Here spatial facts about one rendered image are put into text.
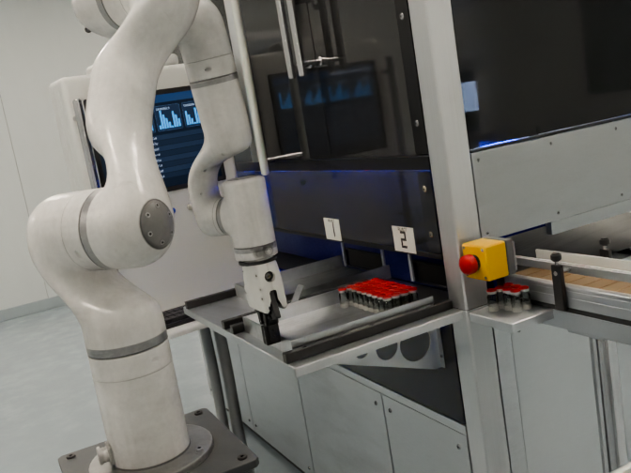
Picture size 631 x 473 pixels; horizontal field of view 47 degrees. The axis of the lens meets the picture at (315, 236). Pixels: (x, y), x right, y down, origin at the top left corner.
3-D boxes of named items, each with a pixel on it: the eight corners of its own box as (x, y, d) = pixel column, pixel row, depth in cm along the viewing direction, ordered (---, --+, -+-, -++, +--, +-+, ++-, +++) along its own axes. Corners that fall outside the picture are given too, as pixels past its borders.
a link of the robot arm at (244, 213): (221, 250, 140) (261, 247, 136) (208, 183, 138) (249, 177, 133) (244, 240, 147) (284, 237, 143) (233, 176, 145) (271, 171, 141)
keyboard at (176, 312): (247, 292, 234) (246, 284, 233) (269, 297, 222) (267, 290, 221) (129, 328, 213) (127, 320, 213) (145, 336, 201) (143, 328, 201)
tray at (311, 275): (342, 266, 213) (340, 254, 213) (391, 277, 190) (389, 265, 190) (236, 296, 199) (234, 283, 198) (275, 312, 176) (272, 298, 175)
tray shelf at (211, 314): (335, 270, 218) (333, 264, 218) (491, 309, 156) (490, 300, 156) (183, 312, 197) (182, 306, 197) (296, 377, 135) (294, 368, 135)
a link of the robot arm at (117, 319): (130, 359, 101) (94, 191, 97) (38, 358, 110) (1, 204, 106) (183, 330, 111) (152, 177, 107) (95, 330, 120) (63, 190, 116)
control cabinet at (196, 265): (235, 279, 258) (192, 56, 244) (260, 285, 242) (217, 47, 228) (96, 320, 232) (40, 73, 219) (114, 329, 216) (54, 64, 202)
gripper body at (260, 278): (284, 252, 139) (294, 308, 141) (263, 247, 148) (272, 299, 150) (249, 261, 135) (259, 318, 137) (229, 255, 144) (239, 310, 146)
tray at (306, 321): (372, 293, 178) (369, 279, 178) (435, 311, 155) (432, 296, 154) (245, 331, 164) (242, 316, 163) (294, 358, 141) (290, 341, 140)
